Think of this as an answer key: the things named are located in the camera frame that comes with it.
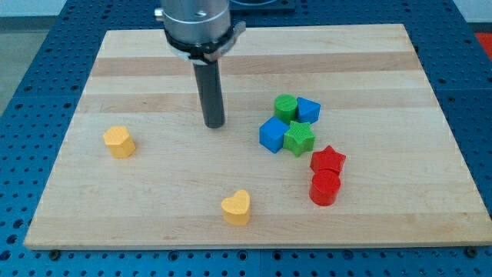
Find blue pentagon block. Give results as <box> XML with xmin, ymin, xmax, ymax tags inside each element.
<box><xmin>297</xmin><ymin>97</ymin><xmax>321</xmax><ymax>123</ymax></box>

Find yellow heart block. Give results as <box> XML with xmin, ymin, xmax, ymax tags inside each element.
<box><xmin>221</xmin><ymin>189</ymin><xmax>251</xmax><ymax>226</ymax></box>

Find wooden board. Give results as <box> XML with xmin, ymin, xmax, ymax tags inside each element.
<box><xmin>24</xmin><ymin>24</ymin><xmax>491</xmax><ymax>250</ymax></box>

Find yellow hexagon block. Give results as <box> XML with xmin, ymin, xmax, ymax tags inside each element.
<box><xmin>103</xmin><ymin>125</ymin><xmax>136</xmax><ymax>159</ymax></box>

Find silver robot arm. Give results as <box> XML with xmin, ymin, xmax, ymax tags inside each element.
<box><xmin>154</xmin><ymin>0</ymin><xmax>246</xmax><ymax>128</ymax></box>

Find red star block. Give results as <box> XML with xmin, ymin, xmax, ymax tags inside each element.
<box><xmin>310</xmin><ymin>145</ymin><xmax>346</xmax><ymax>175</ymax></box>

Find blue cube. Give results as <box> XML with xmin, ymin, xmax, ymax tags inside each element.
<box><xmin>259</xmin><ymin>116</ymin><xmax>289</xmax><ymax>153</ymax></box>

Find green cylinder block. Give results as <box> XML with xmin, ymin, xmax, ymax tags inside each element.
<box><xmin>274</xmin><ymin>94</ymin><xmax>298</xmax><ymax>125</ymax></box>

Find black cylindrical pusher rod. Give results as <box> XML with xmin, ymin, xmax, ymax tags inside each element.
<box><xmin>194</xmin><ymin>62</ymin><xmax>225</xmax><ymax>128</ymax></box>

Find green star block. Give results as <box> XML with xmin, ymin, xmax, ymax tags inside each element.
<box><xmin>283</xmin><ymin>121</ymin><xmax>316</xmax><ymax>157</ymax></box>

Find red cylinder block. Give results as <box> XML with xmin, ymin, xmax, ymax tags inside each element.
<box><xmin>309</xmin><ymin>170</ymin><xmax>341</xmax><ymax>206</ymax></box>

